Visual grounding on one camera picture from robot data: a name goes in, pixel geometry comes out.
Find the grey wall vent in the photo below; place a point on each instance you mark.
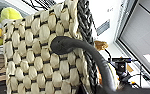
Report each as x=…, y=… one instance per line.
x=103, y=27

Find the yellow white blue plush toy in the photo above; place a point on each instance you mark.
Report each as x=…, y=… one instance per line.
x=10, y=14

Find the black tripod camera stand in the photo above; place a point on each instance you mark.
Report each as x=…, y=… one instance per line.
x=121, y=64

